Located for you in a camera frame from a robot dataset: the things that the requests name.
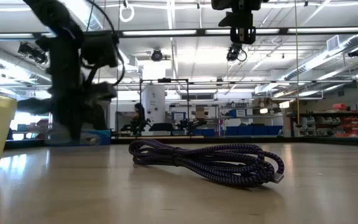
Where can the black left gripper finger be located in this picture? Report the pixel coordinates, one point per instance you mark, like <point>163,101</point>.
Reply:
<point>68,124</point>
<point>96,118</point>

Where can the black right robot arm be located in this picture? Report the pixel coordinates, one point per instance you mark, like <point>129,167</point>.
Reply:
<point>241,18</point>

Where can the person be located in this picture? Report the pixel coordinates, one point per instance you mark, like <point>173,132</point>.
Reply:
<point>139,113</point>

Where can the black ceiling-mounted device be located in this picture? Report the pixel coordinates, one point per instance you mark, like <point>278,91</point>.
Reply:
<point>31,51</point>

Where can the white cylindrical column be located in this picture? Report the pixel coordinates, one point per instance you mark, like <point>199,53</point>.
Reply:
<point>154,102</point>

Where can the round black ceiling fixture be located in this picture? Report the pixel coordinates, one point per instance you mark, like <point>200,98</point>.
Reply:
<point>156,55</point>

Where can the background robot arms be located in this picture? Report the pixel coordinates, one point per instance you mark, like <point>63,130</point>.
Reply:
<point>188,124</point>

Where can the brown cardboard box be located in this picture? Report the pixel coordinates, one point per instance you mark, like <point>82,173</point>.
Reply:
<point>200,112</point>

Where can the shelving with red bins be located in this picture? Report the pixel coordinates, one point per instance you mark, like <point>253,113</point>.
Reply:
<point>353,124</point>

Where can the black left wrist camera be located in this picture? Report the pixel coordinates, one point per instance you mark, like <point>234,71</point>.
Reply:
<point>99,51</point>

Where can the black background station frame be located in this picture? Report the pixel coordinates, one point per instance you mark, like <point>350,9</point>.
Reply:
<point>163,80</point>

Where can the black aluminium table frame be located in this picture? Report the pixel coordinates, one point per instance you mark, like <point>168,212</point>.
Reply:
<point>228,140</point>

